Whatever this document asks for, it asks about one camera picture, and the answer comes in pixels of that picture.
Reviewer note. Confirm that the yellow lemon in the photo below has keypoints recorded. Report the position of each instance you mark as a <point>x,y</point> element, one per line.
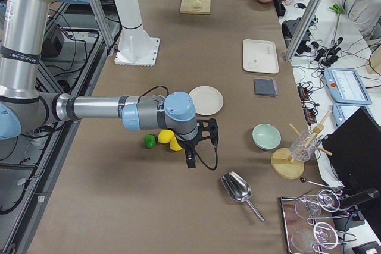
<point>165,136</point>
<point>174,145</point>

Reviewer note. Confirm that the clear glass cup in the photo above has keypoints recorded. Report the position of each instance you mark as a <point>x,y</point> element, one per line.
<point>304,146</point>

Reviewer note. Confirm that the bamboo cutting board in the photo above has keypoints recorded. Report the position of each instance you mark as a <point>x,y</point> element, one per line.
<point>202,7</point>

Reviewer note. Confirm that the green lime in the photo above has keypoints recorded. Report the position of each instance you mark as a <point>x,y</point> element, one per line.
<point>150,141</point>

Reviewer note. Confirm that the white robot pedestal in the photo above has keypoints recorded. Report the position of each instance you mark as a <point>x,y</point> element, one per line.
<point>135,46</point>

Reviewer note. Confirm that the pale white bun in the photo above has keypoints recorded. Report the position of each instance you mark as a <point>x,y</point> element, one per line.
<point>196,4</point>

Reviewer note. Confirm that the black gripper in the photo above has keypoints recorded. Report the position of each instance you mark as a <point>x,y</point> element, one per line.
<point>186,145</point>

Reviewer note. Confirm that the cream round plate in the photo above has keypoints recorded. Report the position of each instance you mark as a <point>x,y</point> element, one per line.
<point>207,100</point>

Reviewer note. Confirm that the cream rabbit tray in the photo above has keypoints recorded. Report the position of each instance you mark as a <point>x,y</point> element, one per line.
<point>260,56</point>

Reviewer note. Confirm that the black monitor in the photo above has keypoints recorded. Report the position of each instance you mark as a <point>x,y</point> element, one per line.
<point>355,148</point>

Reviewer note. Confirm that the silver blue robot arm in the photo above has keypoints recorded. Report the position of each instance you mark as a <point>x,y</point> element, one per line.
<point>23,108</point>

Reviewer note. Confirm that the aluminium frame post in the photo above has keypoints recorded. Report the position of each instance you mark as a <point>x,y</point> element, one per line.
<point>301,29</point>

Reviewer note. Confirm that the steel scoop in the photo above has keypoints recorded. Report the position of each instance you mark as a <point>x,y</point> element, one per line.
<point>239,190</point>

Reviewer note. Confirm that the wire glass rack tray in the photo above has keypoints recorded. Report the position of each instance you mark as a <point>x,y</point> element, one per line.
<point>308,222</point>

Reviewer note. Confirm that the wooden cup stand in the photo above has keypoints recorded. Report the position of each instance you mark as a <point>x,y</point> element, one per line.
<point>285,165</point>

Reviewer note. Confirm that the blue teach pendant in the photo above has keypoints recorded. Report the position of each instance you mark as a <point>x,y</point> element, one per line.
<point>345,86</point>
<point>341,112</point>

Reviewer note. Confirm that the mint green bowl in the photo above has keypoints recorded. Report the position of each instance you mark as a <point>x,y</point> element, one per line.
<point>266,136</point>

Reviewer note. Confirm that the grey folded cloth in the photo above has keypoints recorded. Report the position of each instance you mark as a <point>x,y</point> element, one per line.
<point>265,87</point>

